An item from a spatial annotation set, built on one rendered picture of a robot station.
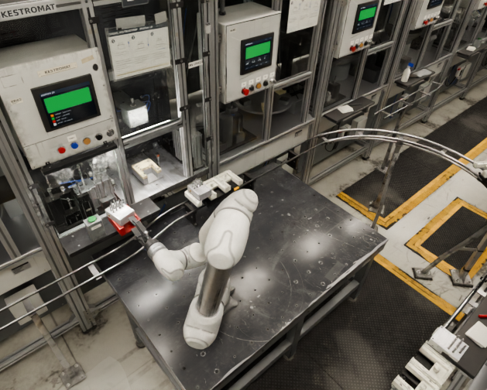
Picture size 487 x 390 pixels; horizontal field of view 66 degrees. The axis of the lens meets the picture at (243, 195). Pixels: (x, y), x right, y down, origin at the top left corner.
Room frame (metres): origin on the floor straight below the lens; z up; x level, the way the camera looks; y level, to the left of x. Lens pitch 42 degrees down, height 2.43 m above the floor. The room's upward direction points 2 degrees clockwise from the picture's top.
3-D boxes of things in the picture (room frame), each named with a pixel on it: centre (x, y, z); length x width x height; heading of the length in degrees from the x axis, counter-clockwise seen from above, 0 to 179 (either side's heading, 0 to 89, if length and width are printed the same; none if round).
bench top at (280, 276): (1.50, -0.03, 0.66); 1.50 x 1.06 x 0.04; 132
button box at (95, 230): (1.35, 0.78, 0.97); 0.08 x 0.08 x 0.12; 42
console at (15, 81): (1.53, 0.88, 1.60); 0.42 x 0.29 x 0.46; 132
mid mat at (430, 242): (2.31, -1.97, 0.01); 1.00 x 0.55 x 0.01; 132
